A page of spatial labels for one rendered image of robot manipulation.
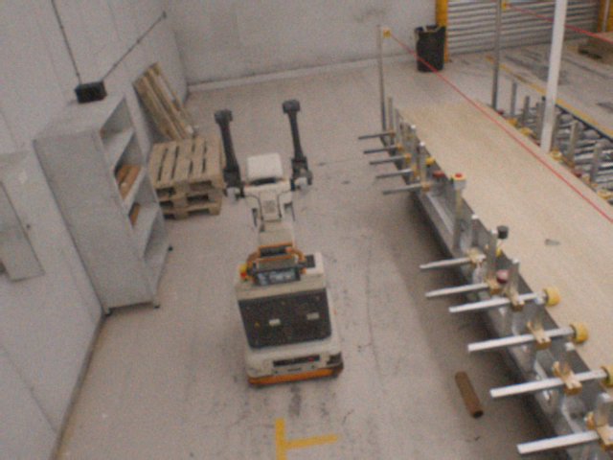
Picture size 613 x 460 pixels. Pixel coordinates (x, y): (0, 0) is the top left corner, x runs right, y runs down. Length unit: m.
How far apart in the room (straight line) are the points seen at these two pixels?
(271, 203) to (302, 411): 1.29
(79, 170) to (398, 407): 2.64
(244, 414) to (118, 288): 1.58
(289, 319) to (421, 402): 0.95
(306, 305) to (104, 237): 1.72
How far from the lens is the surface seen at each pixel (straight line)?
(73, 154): 3.86
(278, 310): 3.15
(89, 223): 4.08
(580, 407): 2.64
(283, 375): 3.41
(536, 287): 2.77
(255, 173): 3.09
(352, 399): 3.37
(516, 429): 3.29
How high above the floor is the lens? 2.60
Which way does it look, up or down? 32 degrees down
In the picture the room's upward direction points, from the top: 8 degrees counter-clockwise
